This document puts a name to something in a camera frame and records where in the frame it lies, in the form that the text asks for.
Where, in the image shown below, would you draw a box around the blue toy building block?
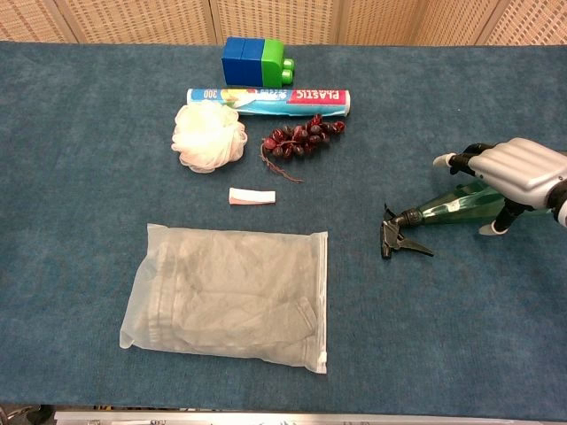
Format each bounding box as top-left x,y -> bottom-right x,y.
241,37 -> 267,87
221,36 -> 245,86

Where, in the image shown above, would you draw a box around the woven wicker folding screen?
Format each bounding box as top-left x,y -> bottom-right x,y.
0,0 -> 567,46

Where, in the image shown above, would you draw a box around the green toy building block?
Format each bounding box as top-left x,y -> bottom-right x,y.
260,38 -> 296,88

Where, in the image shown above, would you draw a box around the blue felt table cloth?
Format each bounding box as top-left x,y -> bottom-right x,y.
0,40 -> 567,421

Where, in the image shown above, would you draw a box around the frosted zip bag grey clothes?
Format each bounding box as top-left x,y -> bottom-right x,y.
118,222 -> 330,375

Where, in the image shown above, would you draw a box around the plastic food wrap roll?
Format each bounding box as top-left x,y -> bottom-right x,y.
186,87 -> 353,119

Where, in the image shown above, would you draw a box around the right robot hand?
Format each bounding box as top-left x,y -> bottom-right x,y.
432,136 -> 567,238

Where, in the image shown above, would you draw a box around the green spray bottle black trigger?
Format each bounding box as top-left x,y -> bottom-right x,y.
379,181 -> 555,260

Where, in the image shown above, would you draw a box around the white mesh bath loofah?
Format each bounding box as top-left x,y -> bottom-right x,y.
171,100 -> 248,174

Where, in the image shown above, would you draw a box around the dark red grape bunch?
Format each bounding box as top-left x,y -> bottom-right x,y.
259,113 -> 347,184

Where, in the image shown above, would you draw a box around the aluminium profile rail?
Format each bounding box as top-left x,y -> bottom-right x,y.
52,410 -> 567,425

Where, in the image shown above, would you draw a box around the small white folded card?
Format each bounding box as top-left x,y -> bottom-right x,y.
228,187 -> 277,207

